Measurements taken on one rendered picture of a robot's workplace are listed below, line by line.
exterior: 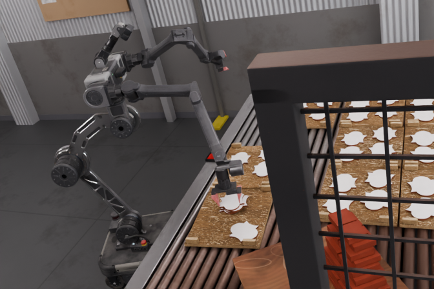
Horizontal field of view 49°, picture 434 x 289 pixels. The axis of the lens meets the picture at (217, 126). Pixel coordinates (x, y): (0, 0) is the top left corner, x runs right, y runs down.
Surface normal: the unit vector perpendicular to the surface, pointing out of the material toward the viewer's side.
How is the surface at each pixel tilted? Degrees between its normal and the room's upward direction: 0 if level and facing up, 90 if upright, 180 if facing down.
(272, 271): 0
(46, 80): 90
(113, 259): 0
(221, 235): 0
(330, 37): 90
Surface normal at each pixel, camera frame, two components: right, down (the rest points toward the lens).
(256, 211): -0.21, -0.87
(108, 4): -0.36, 0.50
